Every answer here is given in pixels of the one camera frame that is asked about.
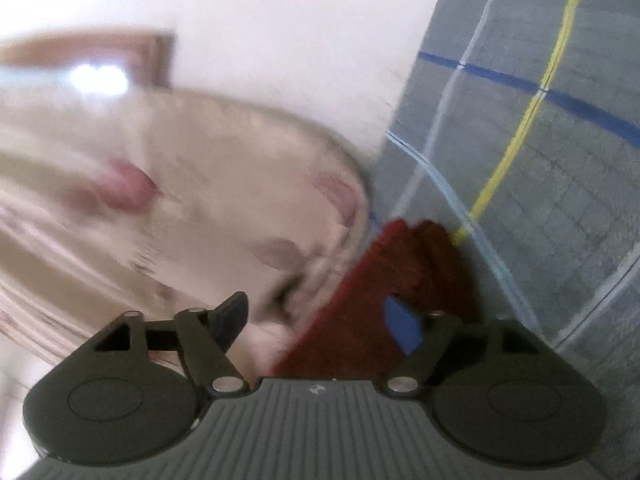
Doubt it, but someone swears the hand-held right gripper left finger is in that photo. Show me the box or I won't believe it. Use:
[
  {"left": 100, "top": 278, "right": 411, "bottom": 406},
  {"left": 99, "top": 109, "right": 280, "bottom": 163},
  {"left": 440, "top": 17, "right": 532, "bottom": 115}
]
[{"left": 92, "top": 291, "right": 251, "bottom": 399}]

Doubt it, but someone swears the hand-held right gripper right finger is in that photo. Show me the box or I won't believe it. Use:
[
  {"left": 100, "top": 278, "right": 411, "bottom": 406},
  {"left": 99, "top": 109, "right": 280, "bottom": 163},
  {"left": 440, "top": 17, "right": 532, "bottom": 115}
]
[{"left": 383, "top": 294, "right": 540, "bottom": 397}]

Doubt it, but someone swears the dark red knit garment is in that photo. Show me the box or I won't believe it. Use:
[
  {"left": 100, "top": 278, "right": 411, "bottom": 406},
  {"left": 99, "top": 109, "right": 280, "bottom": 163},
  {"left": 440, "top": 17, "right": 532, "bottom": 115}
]
[{"left": 264, "top": 218, "right": 482, "bottom": 380}]

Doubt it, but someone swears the beige floral curtain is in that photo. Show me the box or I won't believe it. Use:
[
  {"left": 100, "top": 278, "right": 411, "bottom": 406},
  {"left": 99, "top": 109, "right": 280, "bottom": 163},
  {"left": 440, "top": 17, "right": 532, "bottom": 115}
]
[{"left": 0, "top": 82, "right": 375, "bottom": 381}]

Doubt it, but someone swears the blue plaid bed sheet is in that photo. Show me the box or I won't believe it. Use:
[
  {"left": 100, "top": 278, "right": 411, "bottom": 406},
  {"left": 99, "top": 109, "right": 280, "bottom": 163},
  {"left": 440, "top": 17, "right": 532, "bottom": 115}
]
[{"left": 367, "top": 0, "right": 640, "bottom": 386}]

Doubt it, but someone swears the brown wooden window frame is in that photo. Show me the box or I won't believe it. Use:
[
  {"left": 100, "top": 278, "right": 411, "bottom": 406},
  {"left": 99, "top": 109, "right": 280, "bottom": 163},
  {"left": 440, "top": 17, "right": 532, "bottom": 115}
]
[{"left": 0, "top": 32, "right": 177, "bottom": 92}]

